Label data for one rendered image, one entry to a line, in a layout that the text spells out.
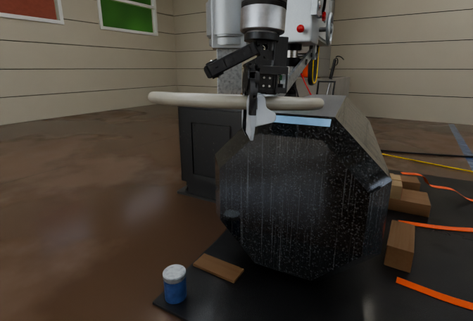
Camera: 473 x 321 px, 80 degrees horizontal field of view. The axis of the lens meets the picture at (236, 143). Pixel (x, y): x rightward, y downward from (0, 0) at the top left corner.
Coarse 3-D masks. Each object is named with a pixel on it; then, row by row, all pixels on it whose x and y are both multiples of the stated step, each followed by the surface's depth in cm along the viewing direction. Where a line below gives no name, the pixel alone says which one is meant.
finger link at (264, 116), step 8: (248, 96) 55; (264, 104) 56; (256, 112) 56; (264, 112) 57; (272, 112) 57; (248, 120) 56; (256, 120) 56; (264, 120) 57; (272, 120) 57; (248, 128) 56; (248, 136) 57
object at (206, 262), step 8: (208, 256) 151; (200, 264) 145; (208, 264) 145; (216, 264) 145; (224, 264) 145; (216, 272) 139; (224, 272) 139; (232, 272) 139; (240, 272) 139; (232, 280) 134
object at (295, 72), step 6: (300, 54) 151; (306, 54) 142; (312, 54) 149; (306, 60) 137; (300, 66) 128; (294, 72) 119; (300, 72) 130; (282, 78) 126; (288, 78) 111; (294, 78) 120; (288, 84) 111; (288, 90) 112
